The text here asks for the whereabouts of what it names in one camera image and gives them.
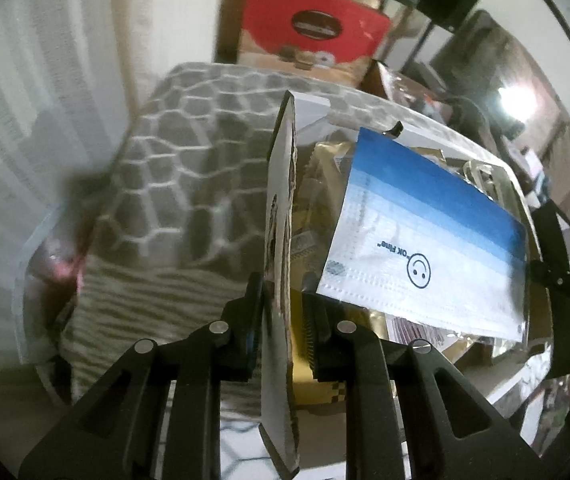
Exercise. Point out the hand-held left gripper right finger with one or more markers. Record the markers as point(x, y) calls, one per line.
point(312, 340)

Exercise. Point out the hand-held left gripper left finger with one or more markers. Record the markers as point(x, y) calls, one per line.
point(252, 330)

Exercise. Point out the blue white face mask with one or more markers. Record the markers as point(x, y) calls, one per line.
point(425, 230)

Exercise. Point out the black speaker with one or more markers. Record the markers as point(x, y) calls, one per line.
point(447, 0)

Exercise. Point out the red cookie box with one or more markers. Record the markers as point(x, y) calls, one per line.
point(310, 25)

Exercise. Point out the black frame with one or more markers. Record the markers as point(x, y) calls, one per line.
point(557, 240)

